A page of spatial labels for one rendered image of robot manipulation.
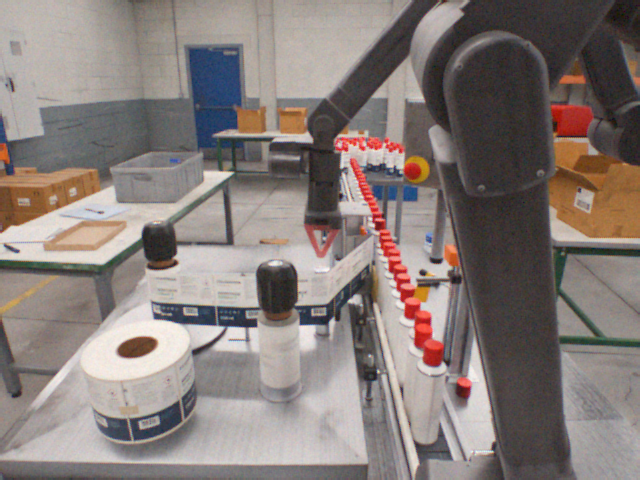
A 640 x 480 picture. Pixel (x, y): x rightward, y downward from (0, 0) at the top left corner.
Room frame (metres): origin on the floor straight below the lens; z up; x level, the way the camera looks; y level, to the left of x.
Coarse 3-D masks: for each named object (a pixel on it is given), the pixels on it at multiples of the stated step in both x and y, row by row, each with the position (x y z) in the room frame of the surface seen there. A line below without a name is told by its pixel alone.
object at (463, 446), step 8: (448, 400) 0.63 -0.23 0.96; (448, 408) 0.61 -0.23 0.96; (448, 416) 0.59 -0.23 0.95; (456, 416) 0.59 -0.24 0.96; (456, 424) 0.57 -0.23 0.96; (456, 432) 0.55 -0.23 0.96; (456, 440) 0.54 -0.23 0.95; (464, 440) 0.53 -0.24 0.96; (464, 448) 0.52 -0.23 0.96; (464, 456) 0.50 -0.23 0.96
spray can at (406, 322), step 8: (408, 304) 0.77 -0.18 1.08; (416, 304) 0.76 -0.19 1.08; (408, 312) 0.77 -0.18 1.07; (400, 320) 0.77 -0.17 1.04; (408, 320) 0.76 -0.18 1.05; (400, 328) 0.77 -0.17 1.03; (408, 328) 0.75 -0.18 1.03; (400, 336) 0.77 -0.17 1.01; (408, 336) 0.75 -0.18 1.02; (400, 344) 0.76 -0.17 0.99; (400, 352) 0.76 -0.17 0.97; (400, 360) 0.76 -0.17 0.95; (400, 368) 0.76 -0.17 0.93; (400, 376) 0.76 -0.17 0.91; (400, 384) 0.76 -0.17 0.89
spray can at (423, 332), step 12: (420, 324) 0.69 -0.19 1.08; (420, 336) 0.66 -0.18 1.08; (432, 336) 0.67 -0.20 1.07; (408, 348) 0.68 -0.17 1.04; (420, 348) 0.66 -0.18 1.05; (408, 360) 0.67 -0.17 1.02; (408, 372) 0.67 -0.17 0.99; (408, 384) 0.66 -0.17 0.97; (408, 396) 0.66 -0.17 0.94; (408, 408) 0.66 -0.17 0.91; (408, 420) 0.66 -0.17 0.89
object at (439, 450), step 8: (368, 296) 1.23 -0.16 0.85; (376, 328) 1.00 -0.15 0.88; (384, 360) 0.86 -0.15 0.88; (392, 392) 0.75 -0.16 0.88; (400, 392) 0.75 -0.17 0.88; (392, 400) 0.75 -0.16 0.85; (440, 424) 0.65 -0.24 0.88; (400, 432) 0.63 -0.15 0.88; (440, 432) 0.63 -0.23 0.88; (440, 440) 0.61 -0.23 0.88; (416, 448) 0.59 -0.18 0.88; (424, 448) 0.59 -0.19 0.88; (432, 448) 0.59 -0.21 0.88; (440, 448) 0.59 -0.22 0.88; (448, 448) 0.59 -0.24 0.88; (424, 456) 0.58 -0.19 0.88; (432, 456) 0.58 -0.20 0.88; (440, 456) 0.58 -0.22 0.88; (448, 456) 0.58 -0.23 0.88; (408, 464) 0.56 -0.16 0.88
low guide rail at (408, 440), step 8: (376, 304) 1.07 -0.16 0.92; (376, 312) 1.03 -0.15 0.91; (376, 320) 1.00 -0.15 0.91; (384, 336) 0.91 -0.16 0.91; (384, 344) 0.87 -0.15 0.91; (384, 352) 0.85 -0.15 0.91; (392, 368) 0.78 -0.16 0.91; (392, 376) 0.76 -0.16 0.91; (392, 384) 0.73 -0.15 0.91; (400, 400) 0.68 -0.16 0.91; (400, 408) 0.66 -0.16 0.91; (400, 416) 0.64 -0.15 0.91; (400, 424) 0.63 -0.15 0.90; (408, 424) 0.62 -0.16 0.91; (408, 432) 0.60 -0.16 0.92; (408, 440) 0.58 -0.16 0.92; (408, 448) 0.56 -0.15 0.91; (408, 456) 0.55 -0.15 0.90; (416, 456) 0.54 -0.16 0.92; (416, 464) 0.53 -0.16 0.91
